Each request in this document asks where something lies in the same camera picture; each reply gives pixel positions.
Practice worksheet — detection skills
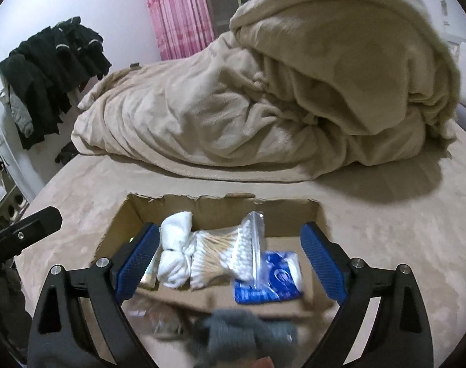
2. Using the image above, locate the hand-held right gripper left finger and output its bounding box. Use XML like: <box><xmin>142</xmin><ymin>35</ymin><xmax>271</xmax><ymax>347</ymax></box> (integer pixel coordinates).
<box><xmin>28</xmin><ymin>222</ymin><xmax>161</xmax><ymax>368</ymax></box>

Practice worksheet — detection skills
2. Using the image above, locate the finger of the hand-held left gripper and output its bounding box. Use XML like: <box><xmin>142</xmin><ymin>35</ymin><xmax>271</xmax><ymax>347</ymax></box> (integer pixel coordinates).
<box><xmin>0</xmin><ymin>206</ymin><xmax>63</xmax><ymax>266</ymax></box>

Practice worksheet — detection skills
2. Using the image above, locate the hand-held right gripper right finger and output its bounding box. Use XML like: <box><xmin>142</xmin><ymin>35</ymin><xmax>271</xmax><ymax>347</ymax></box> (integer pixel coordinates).
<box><xmin>300</xmin><ymin>221</ymin><xmax>435</xmax><ymax>368</ymax></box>

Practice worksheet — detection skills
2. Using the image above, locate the white cloth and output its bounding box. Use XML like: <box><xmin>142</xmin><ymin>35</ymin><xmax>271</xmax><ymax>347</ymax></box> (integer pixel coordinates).
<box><xmin>156</xmin><ymin>211</ymin><xmax>197</xmax><ymax>289</ymax></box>

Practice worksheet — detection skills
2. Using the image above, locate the blue tissue packet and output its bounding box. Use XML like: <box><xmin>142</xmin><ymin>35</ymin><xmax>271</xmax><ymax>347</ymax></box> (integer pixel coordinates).
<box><xmin>233</xmin><ymin>251</ymin><xmax>306</xmax><ymax>304</ymax></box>

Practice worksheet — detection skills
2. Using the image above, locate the bag of cotton swabs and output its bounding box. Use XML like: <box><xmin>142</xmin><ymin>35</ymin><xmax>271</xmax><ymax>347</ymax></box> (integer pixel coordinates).
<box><xmin>190</xmin><ymin>212</ymin><xmax>266</xmax><ymax>289</ymax></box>

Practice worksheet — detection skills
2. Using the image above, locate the cardboard box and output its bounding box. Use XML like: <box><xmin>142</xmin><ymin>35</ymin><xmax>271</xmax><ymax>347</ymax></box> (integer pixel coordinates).
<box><xmin>80</xmin><ymin>194</ymin><xmax>339</xmax><ymax>368</ymax></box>

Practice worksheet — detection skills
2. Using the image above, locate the grey cloth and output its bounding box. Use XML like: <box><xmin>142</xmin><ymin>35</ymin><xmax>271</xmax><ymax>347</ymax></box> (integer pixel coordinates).
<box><xmin>187</xmin><ymin>309</ymin><xmax>300</xmax><ymax>368</ymax></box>

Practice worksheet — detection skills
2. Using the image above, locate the clear plastic wrapper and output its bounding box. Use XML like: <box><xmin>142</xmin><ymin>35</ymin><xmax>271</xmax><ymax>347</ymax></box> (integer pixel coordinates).
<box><xmin>123</xmin><ymin>295</ymin><xmax>203</xmax><ymax>340</ymax></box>

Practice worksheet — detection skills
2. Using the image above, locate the beige bed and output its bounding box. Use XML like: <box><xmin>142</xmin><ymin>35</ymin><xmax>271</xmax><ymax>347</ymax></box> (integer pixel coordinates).
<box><xmin>14</xmin><ymin>61</ymin><xmax>466</xmax><ymax>368</ymax></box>

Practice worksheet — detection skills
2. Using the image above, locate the pile of dark clothes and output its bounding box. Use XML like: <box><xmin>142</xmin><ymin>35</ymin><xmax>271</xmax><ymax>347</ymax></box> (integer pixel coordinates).
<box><xmin>0</xmin><ymin>16</ymin><xmax>113</xmax><ymax>151</ymax></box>

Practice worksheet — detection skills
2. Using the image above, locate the beige blanket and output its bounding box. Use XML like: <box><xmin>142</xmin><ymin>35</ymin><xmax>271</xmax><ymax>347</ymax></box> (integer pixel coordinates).
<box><xmin>71</xmin><ymin>0</ymin><xmax>461</xmax><ymax>182</ymax></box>

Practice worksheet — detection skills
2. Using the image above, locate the pink curtain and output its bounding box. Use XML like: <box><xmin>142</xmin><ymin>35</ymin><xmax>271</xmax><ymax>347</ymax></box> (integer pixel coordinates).
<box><xmin>141</xmin><ymin>0</ymin><xmax>272</xmax><ymax>62</ymax></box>

